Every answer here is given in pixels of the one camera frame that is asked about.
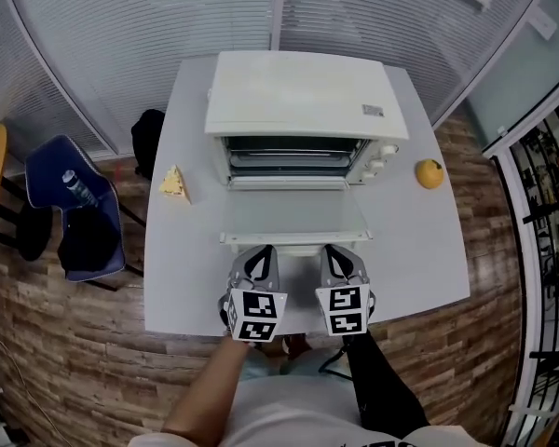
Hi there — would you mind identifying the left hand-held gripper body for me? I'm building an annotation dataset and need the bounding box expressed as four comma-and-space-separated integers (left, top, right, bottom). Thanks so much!
217, 244, 290, 344

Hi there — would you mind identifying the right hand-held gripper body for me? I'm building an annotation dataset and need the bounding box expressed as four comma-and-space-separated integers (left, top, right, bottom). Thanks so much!
314, 243, 379, 338

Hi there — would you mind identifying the glass toaster oven door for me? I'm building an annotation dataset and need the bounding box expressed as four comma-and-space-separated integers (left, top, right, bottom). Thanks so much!
218, 176, 375, 255

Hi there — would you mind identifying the white toaster oven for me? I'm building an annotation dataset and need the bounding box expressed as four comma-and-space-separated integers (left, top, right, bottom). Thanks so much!
203, 50, 411, 191

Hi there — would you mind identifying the person's right forearm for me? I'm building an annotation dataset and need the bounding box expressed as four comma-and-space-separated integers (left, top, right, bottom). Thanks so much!
343, 329, 433, 431

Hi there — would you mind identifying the person's left forearm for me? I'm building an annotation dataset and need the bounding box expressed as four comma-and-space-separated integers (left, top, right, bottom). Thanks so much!
159, 339, 252, 438

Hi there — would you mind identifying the metal oven rack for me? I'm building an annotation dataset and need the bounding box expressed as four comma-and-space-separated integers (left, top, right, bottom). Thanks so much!
226, 148, 361, 170

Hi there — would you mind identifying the person's red shoe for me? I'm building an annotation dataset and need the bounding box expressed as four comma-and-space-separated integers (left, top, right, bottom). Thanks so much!
282, 334, 310, 360

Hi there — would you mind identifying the person's white shirt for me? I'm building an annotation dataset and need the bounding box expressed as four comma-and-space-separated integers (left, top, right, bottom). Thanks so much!
129, 373, 544, 447

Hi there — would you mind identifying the yellow cheese wedge toy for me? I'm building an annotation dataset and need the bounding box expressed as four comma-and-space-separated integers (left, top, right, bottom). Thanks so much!
157, 164, 195, 206

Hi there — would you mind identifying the yellow round fruit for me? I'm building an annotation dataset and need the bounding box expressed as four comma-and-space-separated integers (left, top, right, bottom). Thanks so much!
416, 157, 445, 190

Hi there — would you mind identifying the black garment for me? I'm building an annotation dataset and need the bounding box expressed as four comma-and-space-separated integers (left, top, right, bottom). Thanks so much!
57, 206, 118, 275

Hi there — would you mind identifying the black backpack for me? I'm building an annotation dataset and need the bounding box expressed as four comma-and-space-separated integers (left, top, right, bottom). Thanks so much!
130, 108, 166, 182

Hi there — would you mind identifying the black metal rack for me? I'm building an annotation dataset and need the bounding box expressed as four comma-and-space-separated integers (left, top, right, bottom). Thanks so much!
510, 100, 559, 447

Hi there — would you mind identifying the clear water bottle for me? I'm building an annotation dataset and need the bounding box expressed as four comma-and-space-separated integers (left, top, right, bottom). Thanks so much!
61, 169, 100, 210

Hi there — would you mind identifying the black stool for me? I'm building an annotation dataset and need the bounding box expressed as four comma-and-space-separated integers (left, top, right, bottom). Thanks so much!
0, 173, 53, 264

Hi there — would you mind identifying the blue plastic chair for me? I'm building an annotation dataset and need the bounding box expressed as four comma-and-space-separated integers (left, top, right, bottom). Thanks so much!
24, 133, 126, 283

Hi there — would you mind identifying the black cable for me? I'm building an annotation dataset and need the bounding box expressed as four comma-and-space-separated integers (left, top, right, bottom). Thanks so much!
318, 337, 356, 379

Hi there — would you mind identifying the white wall box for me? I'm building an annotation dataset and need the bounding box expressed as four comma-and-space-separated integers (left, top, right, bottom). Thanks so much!
529, 8, 559, 42

